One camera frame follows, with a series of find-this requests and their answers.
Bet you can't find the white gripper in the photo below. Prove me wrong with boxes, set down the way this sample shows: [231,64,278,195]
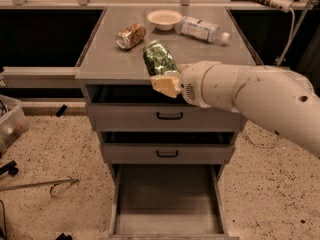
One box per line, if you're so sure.
[151,61,218,108]

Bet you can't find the green soda can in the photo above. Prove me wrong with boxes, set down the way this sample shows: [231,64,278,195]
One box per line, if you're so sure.
[143,40,178,76]

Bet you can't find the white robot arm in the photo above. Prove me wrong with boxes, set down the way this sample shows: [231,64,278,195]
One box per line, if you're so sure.
[149,61,320,157]

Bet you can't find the gold brown soda can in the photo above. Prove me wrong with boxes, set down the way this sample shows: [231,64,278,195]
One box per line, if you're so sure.
[116,23,146,50]

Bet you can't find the top grey drawer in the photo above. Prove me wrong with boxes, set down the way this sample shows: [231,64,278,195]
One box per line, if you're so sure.
[83,85,246,132]

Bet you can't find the grey drawer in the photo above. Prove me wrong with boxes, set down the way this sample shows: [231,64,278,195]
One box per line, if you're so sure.
[83,85,246,132]
[100,131,235,164]
[107,164,240,240]

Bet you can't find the grey drawer cabinet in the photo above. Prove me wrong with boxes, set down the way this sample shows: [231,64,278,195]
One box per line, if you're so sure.
[76,5,260,174]

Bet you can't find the middle grey drawer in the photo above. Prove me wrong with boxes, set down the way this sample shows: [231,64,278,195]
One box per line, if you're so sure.
[100,131,235,164]

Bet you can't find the bottom grey drawer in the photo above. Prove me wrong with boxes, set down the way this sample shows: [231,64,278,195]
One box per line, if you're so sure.
[107,164,240,240]

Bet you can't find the clear plastic water bottle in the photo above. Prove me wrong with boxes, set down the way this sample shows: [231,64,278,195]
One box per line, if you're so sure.
[175,16,231,44]

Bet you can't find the white bowl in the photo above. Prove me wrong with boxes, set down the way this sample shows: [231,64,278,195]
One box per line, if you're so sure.
[147,10,182,31]

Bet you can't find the black clip on floor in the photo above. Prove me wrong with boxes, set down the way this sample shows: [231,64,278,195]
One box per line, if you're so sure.
[56,104,68,117]

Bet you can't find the metal hook rod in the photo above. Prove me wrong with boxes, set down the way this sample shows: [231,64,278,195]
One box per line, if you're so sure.
[0,178,79,195]

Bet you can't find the clear plastic storage bin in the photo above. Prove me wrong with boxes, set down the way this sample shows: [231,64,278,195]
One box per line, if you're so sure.
[0,95,29,156]

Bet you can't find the black tool on floor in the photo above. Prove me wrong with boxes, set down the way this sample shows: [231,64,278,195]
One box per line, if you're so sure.
[0,160,19,176]

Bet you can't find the white cable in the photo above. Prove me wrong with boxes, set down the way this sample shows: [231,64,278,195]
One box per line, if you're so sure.
[244,7,298,150]

